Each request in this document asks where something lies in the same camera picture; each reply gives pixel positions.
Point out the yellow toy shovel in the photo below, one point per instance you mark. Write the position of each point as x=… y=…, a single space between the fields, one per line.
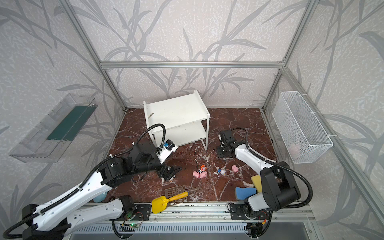
x=160 y=204

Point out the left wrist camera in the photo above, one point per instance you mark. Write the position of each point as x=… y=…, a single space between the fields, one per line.
x=166 y=150

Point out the blue sponge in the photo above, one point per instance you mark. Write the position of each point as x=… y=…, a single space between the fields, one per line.
x=243 y=193

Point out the pink pig toy pair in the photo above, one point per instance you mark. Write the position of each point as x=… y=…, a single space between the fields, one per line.
x=203 y=175
x=196 y=174

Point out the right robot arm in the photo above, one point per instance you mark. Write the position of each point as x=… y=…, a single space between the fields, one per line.
x=279 y=189

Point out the white wire mesh basket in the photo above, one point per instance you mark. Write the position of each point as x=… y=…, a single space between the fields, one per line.
x=298 y=124

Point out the clear plastic wall bin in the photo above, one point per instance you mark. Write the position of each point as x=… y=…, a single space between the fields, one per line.
x=47 y=142

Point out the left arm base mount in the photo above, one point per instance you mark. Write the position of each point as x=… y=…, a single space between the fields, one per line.
x=132 y=211

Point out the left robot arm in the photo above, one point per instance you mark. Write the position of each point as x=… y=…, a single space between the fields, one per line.
x=60 y=217

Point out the green circuit board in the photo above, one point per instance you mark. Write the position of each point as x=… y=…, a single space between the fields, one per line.
x=129 y=227

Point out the pink toy in basket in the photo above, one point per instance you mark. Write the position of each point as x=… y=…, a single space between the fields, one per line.
x=295 y=151

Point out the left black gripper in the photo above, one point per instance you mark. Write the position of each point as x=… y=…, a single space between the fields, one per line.
x=165 y=172

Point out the yellow sponge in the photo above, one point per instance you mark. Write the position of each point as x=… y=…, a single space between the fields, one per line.
x=256 y=180

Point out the brown slotted spatula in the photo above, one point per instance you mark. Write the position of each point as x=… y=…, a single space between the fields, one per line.
x=171 y=192

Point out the light blue round object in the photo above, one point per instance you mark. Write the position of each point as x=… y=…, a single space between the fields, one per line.
x=100 y=198

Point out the pink pig toy pair lower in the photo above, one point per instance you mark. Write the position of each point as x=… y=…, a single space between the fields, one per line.
x=196 y=174

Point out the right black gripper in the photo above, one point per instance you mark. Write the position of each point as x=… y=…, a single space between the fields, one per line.
x=224 y=150

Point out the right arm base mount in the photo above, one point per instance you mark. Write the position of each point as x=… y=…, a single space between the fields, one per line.
x=244 y=212

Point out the aluminium front rail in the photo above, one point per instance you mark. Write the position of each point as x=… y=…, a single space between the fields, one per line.
x=218 y=212

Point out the white two-tier shelf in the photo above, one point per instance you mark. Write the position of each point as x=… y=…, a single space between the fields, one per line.
x=186 y=119

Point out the white blue small figurine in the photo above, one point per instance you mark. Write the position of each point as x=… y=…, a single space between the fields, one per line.
x=221 y=172

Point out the pink pig toy pair upper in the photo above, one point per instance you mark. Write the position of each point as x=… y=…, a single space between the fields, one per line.
x=203 y=175

